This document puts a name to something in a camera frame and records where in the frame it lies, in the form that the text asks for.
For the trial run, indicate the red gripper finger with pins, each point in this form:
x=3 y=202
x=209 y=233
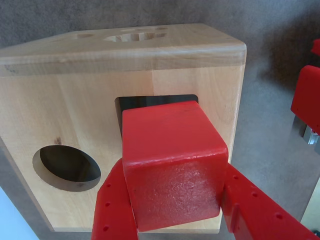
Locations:
x=260 y=217
x=112 y=212

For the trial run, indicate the red cube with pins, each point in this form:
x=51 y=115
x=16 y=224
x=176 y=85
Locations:
x=175 y=155

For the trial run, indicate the red robot base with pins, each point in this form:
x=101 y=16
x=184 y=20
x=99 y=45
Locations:
x=307 y=95

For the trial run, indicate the wooden shape sorter box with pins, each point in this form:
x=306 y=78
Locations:
x=62 y=100

